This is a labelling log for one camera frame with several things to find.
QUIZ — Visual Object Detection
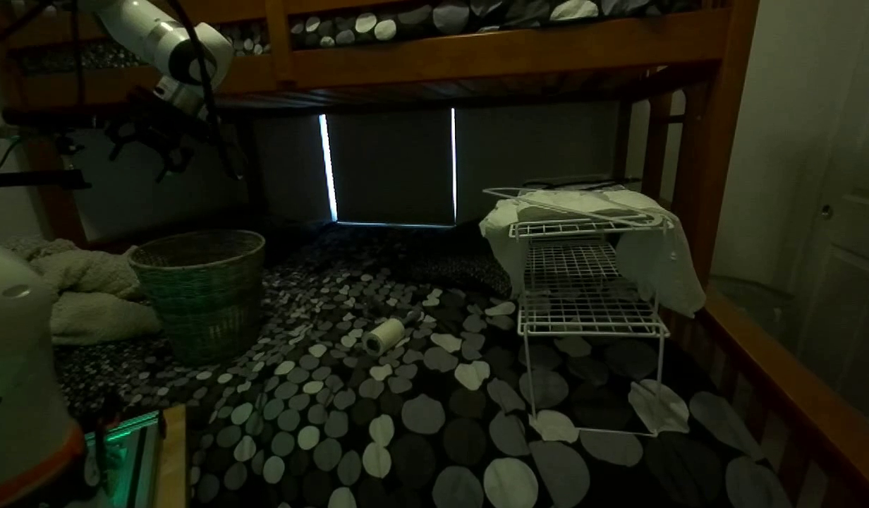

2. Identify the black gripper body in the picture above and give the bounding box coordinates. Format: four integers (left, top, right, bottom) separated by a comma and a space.
121, 91, 233, 164

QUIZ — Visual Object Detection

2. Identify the woven green basket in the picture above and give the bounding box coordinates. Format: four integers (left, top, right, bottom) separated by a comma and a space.
128, 226, 269, 366

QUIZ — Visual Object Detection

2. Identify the white paper roll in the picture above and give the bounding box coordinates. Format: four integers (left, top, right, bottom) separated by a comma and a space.
363, 314, 409, 356

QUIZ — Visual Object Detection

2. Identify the green lit box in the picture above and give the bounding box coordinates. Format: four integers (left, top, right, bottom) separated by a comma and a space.
82, 407, 164, 508

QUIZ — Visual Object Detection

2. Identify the wooden board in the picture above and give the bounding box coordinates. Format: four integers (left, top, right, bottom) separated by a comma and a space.
157, 400, 192, 508

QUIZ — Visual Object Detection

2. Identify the dotted bunk bedding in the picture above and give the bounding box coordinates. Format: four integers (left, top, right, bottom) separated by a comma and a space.
291, 0, 703, 51

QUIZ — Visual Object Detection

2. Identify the black dotted bedspread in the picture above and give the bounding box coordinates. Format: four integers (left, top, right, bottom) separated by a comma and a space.
49, 223, 806, 508

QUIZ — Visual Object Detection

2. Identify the dark window blind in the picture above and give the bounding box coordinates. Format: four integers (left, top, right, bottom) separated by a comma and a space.
255, 99, 639, 230

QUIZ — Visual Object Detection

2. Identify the white cloth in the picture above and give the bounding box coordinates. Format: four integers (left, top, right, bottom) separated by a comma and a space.
478, 182, 708, 318

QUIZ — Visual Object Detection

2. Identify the white door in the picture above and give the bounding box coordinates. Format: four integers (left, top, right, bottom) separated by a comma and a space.
787, 0, 869, 431

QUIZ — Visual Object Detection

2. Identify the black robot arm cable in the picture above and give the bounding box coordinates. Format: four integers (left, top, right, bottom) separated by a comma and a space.
164, 0, 248, 180

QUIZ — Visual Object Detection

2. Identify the wooden bunk bed frame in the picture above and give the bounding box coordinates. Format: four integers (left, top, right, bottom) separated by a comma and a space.
0, 0, 869, 508

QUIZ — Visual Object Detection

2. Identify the white wire shelf rack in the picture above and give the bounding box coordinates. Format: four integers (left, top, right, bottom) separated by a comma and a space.
480, 180, 674, 436

